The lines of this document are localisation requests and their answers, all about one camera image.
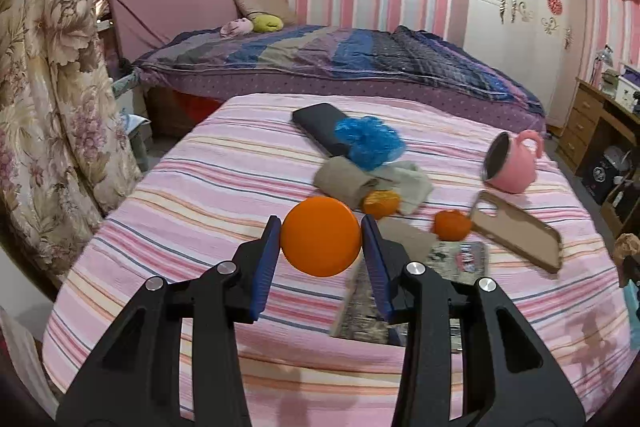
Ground printed snack wrapper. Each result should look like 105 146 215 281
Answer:
330 242 488 346

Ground brown paper piece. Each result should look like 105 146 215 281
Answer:
378 217 438 265

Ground small orange tangerine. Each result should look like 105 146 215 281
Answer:
432 210 473 242

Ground grey cloth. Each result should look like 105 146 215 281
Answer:
370 160 434 216

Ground orange ball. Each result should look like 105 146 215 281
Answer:
280 196 361 277

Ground tan phone case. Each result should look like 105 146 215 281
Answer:
469 191 562 274

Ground pink striped bedsheet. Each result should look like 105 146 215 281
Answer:
42 94 636 426

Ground black bag under desk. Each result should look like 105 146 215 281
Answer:
582 145 631 205

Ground floral beige curtain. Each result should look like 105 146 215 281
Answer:
1 0 141 284

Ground black rectangular case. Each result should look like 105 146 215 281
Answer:
292 103 350 157

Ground wooden desk with drawers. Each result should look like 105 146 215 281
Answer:
558 79 639 236

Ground purple plaid bed quilt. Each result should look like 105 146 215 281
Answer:
134 25 546 132

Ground desk lamp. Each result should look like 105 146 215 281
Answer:
589 44 613 89

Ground pink plush toy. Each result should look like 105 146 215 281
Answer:
220 17 254 39

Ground mauve bed headboard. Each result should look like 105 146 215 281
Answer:
108 0 239 62

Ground yellow plush toy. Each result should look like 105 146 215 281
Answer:
252 13 284 34

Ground white decorated wardrobe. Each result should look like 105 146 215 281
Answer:
464 0 586 128

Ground brown pillow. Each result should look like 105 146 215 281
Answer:
233 0 298 26

